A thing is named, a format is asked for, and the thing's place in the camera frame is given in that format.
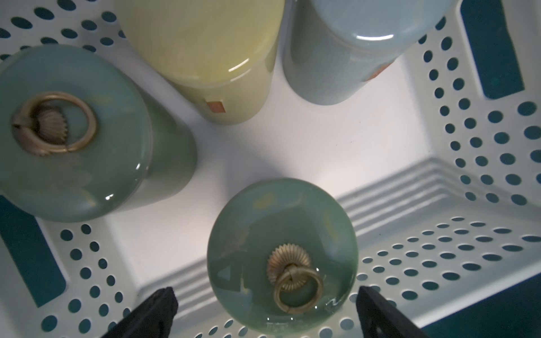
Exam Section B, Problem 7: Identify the white perforated plastic basket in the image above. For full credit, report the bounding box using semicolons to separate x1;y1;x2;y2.
1;1;540;337

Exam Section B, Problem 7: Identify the green tea canister front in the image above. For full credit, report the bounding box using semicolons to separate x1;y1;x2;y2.
207;178;359;335

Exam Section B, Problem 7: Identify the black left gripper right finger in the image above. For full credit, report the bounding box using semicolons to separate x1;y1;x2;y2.
356;286;428;338

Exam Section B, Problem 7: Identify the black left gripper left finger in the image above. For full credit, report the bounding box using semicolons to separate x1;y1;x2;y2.
102;287;178;338

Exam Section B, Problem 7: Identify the green tea canister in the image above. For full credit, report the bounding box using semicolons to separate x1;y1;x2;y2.
1;45;197;223
207;178;359;335

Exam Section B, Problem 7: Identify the yellow tea canister back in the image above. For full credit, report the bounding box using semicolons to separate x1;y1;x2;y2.
115;0;285;125

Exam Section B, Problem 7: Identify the blue tea canister back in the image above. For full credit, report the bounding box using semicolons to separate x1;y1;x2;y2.
283;0;452;106

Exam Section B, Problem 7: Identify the green tea canister back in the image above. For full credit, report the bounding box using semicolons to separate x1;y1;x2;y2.
1;45;197;223

